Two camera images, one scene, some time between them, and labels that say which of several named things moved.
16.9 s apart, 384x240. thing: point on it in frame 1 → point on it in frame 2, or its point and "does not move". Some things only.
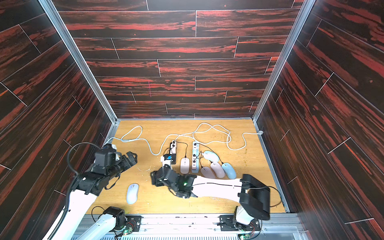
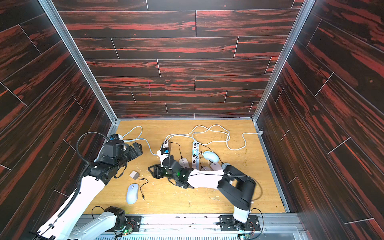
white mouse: (132, 193) does not move
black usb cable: (186, 149) → (143, 196)
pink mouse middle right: (218, 169) does not move
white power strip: (195, 157) does not move
